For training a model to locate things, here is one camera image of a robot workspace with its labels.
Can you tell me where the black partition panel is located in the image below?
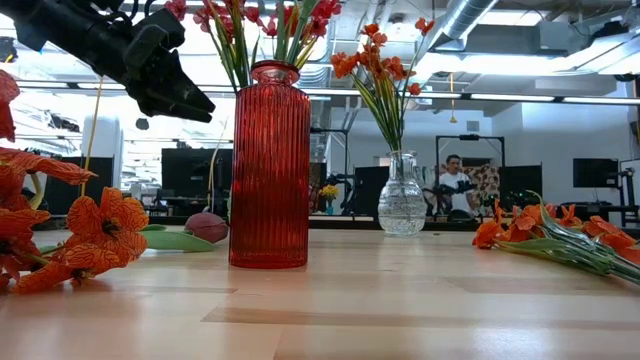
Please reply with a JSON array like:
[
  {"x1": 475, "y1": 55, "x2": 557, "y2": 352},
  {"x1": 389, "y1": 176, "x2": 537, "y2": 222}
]
[{"x1": 43, "y1": 156, "x2": 115, "y2": 216}]

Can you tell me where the red artificial flower bunch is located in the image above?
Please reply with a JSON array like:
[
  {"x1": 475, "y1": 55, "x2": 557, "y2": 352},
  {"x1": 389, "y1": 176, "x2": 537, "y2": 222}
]
[{"x1": 294, "y1": 0, "x2": 344, "y2": 71}]

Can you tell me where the orange artificial flower bunch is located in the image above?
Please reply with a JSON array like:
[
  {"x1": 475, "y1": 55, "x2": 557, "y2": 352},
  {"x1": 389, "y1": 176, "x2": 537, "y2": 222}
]
[{"x1": 471, "y1": 189, "x2": 640, "y2": 287}]

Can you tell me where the person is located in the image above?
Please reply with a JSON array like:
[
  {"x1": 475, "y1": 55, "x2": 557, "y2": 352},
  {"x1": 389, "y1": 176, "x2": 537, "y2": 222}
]
[{"x1": 429, "y1": 153, "x2": 481, "y2": 221}]

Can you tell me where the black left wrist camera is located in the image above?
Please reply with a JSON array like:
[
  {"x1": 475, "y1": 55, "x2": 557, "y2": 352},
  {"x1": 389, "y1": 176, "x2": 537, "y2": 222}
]
[{"x1": 122, "y1": 22, "x2": 171, "y2": 69}]

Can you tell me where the patterned brown white panel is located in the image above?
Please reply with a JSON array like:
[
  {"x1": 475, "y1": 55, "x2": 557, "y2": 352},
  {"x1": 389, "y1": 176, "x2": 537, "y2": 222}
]
[{"x1": 467, "y1": 164, "x2": 501, "y2": 214}]

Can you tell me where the orange veined-petal flower bunch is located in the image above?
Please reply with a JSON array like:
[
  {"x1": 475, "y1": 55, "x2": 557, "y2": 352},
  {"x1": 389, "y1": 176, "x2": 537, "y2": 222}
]
[{"x1": 0, "y1": 68, "x2": 150, "y2": 296}]

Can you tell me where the black device stand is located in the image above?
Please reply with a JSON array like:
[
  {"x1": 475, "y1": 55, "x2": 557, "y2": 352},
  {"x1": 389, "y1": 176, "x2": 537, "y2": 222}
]
[{"x1": 617, "y1": 167, "x2": 639, "y2": 206}]

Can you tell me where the long ceiling light strip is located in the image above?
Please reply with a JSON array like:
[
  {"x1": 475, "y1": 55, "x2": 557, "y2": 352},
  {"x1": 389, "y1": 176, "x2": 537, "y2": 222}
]
[{"x1": 14, "y1": 79, "x2": 640, "y2": 106}]

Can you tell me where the thin pale hanging cable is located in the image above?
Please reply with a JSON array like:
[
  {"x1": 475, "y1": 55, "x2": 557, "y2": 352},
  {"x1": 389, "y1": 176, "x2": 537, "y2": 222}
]
[{"x1": 207, "y1": 117, "x2": 231, "y2": 209}]

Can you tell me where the yellow bouquet in blue vase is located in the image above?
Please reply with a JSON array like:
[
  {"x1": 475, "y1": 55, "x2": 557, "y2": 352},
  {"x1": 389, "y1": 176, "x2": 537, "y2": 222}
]
[{"x1": 318, "y1": 183, "x2": 340, "y2": 216}]

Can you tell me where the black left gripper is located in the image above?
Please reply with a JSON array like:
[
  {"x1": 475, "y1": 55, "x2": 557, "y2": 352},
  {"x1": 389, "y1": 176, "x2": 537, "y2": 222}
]
[{"x1": 83, "y1": 7, "x2": 217, "y2": 124}]

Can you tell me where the clear glass vase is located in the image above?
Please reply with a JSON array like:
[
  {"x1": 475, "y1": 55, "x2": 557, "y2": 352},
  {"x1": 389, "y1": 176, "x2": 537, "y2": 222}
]
[{"x1": 376, "y1": 149, "x2": 428, "y2": 238}]

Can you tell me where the silver ventilation duct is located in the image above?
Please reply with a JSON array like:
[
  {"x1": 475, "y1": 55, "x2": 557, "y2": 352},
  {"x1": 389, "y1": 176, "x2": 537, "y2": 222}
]
[{"x1": 389, "y1": 0, "x2": 501, "y2": 111}]

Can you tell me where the small-bloom orange flower spray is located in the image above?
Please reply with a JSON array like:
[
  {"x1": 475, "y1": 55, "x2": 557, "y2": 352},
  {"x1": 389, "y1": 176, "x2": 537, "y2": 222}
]
[{"x1": 329, "y1": 17, "x2": 436, "y2": 154}]

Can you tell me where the pink-red artificial flower spray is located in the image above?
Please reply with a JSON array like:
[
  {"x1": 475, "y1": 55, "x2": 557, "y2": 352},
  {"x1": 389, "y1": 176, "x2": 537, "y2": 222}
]
[{"x1": 163, "y1": 0, "x2": 281, "y2": 94}]

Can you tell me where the black computer monitor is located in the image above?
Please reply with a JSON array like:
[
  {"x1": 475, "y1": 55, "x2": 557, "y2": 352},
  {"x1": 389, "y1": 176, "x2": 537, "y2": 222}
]
[{"x1": 160, "y1": 147, "x2": 235, "y2": 199}]

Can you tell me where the yellow hanging cable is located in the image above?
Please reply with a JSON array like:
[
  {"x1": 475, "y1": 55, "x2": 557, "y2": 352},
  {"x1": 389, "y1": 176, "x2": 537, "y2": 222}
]
[{"x1": 79, "y1": 74, "x2": 104, "y2": 199}]

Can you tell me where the black cabinet panel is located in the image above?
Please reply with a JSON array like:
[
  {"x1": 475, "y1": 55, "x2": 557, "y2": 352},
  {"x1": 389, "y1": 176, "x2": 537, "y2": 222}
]
[{"x1": 353, "y1": 165, "x2": 391, "y2": 221}]

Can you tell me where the red artificial flower stem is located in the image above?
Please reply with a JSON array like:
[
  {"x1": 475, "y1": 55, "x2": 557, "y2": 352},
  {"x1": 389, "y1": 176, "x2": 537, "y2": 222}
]
[{"x1": 272, "y1": 2, "x2": 304, "y2": 36}]

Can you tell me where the black metal frame stand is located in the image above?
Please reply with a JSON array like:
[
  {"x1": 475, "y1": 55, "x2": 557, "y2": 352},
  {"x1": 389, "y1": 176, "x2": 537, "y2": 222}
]
[{"x1": 434, "y1": 133, "x2": 506, "y2": 201}]

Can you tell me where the red ribbed glass vase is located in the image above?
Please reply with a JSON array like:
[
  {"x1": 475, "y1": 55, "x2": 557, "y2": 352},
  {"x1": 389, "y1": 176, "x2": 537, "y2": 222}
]
[{"x1": 228, "y1": 59, "x2": 313, "y2": 270}]

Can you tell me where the black background desk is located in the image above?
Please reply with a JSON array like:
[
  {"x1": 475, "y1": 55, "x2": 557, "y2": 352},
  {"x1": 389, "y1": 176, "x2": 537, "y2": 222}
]
[{"x1": 554, "y1": 200, "x2": 640, "y2": 227}]

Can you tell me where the small black wall monitor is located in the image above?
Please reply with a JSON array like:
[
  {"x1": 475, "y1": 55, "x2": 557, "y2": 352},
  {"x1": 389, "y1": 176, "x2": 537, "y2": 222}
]
[{"x1": 572, "y1": 157, "x2": 620, "y2": 189}]

